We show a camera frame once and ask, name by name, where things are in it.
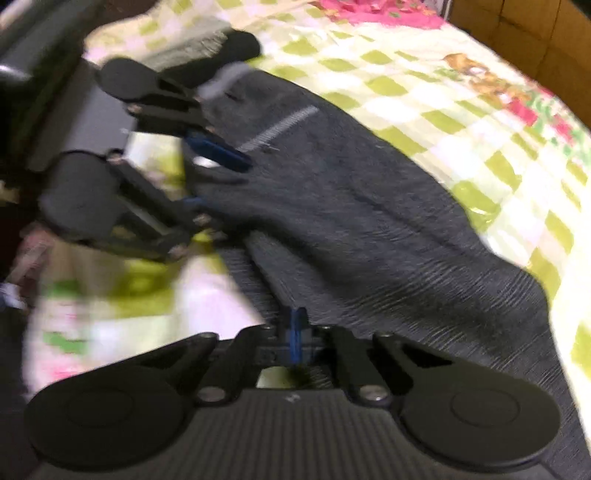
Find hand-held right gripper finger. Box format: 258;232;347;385
298;307;445;408
139;307;299;408

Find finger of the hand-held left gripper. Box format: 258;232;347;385
124;98;254;173
83;161;227;265

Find dark grey checked pants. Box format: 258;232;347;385
180;69;591;467

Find black folded cloth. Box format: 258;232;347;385
161;30;262;90

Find grey folded cloth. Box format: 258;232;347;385
90;18;232;68

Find checked printed bed cover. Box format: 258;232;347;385
23;0;591;407

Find wooden wardrobe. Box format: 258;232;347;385
450;0;591;127

